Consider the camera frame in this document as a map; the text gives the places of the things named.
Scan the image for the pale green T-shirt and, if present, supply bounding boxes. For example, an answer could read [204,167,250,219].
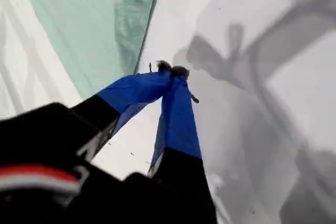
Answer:
[15,0,162,99]

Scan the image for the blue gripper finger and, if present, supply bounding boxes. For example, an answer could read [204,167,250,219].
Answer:
[70,60,173,145]
[146,65,211,183]

